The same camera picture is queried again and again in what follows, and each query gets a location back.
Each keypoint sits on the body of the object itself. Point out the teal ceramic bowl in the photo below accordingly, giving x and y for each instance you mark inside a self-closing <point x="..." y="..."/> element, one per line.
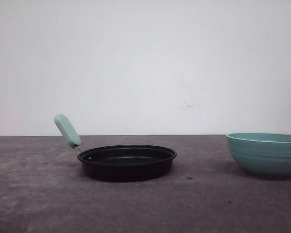
<point x="261" y="154"/>

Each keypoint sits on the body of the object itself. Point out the black frying pan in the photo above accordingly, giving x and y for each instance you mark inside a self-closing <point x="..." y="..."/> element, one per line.
<point x="118" y="163"/>

